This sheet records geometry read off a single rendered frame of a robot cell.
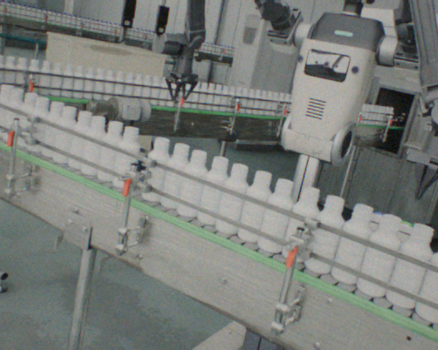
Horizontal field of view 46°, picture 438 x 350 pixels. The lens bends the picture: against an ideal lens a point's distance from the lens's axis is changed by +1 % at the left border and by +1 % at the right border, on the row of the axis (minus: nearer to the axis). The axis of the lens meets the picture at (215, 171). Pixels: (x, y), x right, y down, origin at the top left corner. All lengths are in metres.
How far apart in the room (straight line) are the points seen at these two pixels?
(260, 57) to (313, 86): 5.56
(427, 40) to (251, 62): 6.05
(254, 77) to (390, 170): 2.95
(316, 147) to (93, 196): 0.75
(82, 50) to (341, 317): 4.48
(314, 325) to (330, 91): 0.83
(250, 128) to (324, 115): 1.88
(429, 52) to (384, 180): 3.75
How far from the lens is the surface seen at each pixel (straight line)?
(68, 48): 5.28
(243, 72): 7.36
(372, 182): 5.05
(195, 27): 1.72
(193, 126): 3.24
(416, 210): 4.85
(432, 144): 1.27
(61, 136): 1.55
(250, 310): 1.21
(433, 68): 1.29
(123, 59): 5.50
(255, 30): 7.29
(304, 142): 1.75
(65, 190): 1.52
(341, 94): 1.70
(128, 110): 2.77
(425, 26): 1.28
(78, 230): 1.50
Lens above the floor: 1.43
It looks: 14 degrees down
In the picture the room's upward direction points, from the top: 12 degrees clockwise
